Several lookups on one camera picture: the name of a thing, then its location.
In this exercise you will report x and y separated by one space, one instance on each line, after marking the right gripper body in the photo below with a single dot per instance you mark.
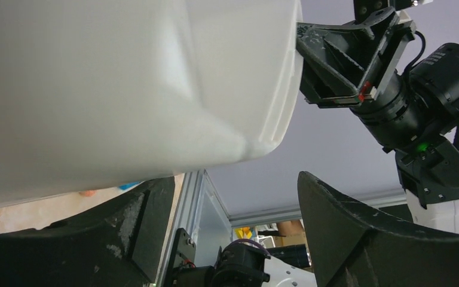
346 65

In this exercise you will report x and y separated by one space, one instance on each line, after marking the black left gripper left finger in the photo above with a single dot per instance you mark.
116 243

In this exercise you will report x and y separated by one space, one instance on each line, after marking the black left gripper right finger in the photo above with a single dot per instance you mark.
353 244

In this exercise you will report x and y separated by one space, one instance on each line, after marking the clear plastic drawer unit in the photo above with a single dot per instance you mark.
95 94

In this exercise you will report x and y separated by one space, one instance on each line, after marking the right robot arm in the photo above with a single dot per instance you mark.
414 114

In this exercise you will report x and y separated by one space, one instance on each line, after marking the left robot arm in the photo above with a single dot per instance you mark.
238 264

